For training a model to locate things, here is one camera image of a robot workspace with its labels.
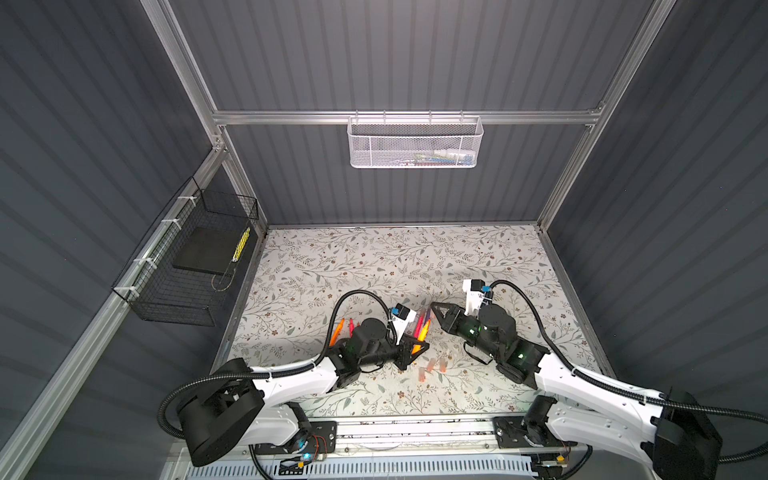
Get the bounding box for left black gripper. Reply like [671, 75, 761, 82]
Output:
[358, 332, 429, 371]

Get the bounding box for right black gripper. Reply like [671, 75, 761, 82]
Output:
[430, 299, 500, 362]

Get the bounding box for orange marker pen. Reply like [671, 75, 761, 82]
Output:
[411, 321, 431, 355]
[329, 318, 346, 347]

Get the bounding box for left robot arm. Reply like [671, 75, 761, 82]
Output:
[176, 318, 430, 467]

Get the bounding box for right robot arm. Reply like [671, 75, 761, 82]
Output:
[430, 302, 722, 479]

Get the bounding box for items in white basket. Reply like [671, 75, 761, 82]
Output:
[397, 149, 476, 168]

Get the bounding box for yellow marker in basket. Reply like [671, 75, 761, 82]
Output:
[231, 227, 251, 263]

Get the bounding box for black pad in basket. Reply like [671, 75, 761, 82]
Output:
[172, 227, 243, 275]

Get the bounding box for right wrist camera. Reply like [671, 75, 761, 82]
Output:
[462, 279, 493, 316]

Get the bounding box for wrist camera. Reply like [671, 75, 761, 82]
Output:
[462, 279, 493, 316]
[390, 303, 417, 345]

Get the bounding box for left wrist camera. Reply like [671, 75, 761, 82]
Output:
[390, 303, 417, 345]

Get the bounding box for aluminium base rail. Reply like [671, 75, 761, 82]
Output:
[173, 413, 601, 463]

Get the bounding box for white wire mesh basket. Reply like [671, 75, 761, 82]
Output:
[346, 115, 484, 169]

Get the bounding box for black wire basket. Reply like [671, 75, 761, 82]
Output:
[113, 180, 260, 327]

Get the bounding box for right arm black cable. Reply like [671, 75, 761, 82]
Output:
[488, 279, 768, 464]

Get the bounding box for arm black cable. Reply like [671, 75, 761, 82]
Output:
[157, 289, 397, 440]
[488, 279, 768, 464]

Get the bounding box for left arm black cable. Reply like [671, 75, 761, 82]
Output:
[157, 289, 397, 440]

